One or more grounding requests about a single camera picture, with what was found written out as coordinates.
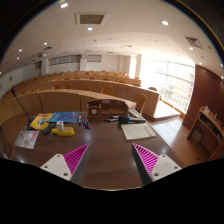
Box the long curved wooden desk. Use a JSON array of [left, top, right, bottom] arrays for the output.
[[0, 78, 160, 118]]

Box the yellow book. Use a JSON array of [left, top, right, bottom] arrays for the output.
[[30, 113, 52, 130]]

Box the white notepad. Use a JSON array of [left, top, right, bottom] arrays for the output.
[[121, 123, 156, 141]]

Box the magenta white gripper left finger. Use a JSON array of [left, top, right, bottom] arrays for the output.
[[41, 144, 90, 184]]

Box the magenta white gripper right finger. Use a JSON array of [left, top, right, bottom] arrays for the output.
[[132, 143, 181, 185]]

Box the black remote control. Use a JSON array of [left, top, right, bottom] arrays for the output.
[[43, 123, 55, 134]]

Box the wooden side cabinet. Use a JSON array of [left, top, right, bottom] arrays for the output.
[[187, 106, 224, 161]]

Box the blue marker pen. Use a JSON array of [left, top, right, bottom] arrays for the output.
[[78, 115, 82, 126]]

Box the black handheld microphone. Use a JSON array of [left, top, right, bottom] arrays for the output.
[[118, 115, 145, 124]]

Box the wooden desk organizer box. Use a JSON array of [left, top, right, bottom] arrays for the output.
[[87, 99, 128, 117]]

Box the white paper sheet red print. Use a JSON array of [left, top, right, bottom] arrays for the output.
[[15, 130, 39, 149]]

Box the wooden chair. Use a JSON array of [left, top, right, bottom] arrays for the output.
[[133, 93, 147, 114]]

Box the black gooseneck microphone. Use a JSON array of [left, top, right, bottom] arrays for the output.
[[11, 88, 35, 131]]

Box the blue book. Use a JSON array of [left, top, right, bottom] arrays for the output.
[[50, 112, 78, 123]]

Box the red marker pen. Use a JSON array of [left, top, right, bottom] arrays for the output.
[[85, 117, 90, 129]]

